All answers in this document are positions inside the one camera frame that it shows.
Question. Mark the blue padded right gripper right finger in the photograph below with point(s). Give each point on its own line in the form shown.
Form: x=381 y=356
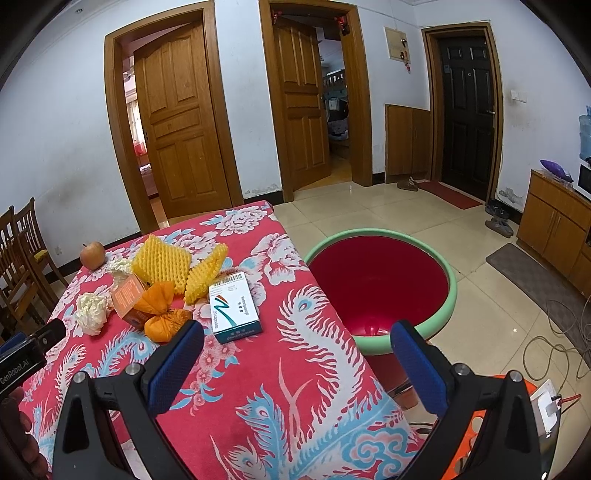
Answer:
x=426 y=367

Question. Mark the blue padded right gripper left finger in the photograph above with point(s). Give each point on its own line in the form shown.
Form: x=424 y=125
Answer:
x=169 y=365

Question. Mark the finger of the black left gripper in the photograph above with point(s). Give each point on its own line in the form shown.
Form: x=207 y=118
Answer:
x=22 y=356

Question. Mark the white medicine box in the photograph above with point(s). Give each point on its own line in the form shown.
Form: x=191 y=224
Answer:
x=234 y=315

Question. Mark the white tissue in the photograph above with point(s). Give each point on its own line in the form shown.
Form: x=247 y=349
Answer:
x=120 y=269
x=91 y=313

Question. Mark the person's left hand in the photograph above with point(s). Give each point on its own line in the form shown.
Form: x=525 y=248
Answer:
x=17 y=426

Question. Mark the orange tied plastic bag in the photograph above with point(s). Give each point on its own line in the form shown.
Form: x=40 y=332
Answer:
x=163 y=321

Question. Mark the small orange carton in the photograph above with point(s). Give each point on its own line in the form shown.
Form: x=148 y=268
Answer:
x=124 y=298

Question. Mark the small yellow foam fruit net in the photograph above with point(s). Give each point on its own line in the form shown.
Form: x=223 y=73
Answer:
x=203 y=275

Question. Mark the orange plastic stool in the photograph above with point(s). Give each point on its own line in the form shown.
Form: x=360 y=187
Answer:
x=500 y=442

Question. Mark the large yellow foam fruit net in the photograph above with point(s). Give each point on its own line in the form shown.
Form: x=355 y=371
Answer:
x=157 y=261

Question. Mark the red floral tablecloth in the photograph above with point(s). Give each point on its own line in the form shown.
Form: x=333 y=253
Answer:
x=297 y=401

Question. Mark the red basin with green rim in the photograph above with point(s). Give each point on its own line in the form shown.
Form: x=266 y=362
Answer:
x=376 y=277

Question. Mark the white power adapter box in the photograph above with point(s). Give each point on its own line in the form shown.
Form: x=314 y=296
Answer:
x=546 y=408

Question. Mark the wooden chair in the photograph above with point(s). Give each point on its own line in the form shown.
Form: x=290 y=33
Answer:
x=18 y=288
x=36 y=253

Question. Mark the apple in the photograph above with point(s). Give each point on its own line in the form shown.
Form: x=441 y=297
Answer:
x=92 y=256

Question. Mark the grey floor mat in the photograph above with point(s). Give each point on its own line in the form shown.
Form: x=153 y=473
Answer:
x=567 y=308

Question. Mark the grey slippers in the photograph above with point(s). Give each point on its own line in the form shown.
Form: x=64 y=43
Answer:
x=498 y=221

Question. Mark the red door mat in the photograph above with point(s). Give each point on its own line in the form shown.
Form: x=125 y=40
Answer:
x=451 y=196

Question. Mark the brown shoe by panel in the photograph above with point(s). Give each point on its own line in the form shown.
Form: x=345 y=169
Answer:
x=407 y=184

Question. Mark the wooden cabinet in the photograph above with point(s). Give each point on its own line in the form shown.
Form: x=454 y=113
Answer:
x=556 y=226

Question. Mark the purple bag on cabinet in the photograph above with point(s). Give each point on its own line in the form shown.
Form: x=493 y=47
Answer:
x=556 y=170

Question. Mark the left wooden door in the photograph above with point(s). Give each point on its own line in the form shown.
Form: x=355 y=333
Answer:
x=178 y=122

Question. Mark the wooden door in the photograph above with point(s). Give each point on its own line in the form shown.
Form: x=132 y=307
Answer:
x=300 y=73
x=178 y=122

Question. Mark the black entrance door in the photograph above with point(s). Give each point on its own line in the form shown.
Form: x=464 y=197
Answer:
x=468 y=114

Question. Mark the middle wooden door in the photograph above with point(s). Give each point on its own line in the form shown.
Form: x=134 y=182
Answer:
x=300 y=73

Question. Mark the wall electrical box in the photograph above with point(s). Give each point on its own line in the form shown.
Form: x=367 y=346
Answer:
x=398 y=46

